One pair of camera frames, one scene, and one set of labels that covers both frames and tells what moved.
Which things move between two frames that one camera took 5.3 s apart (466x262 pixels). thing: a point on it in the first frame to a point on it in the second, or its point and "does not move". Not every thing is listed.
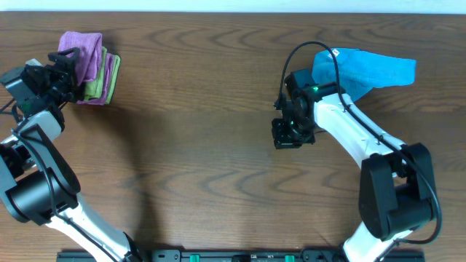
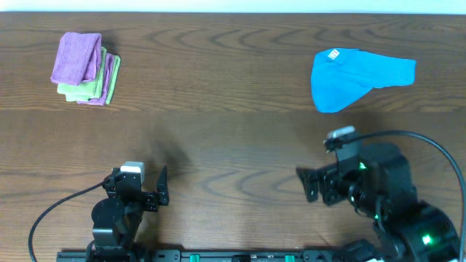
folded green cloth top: (95, 89) does not move
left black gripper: (65, 73) to (144, 196)
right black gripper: (280, 140) to (312, 185)
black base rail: (231, 255) does not move
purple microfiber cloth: (89, 62) does not move
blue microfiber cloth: (360, 71) does not move
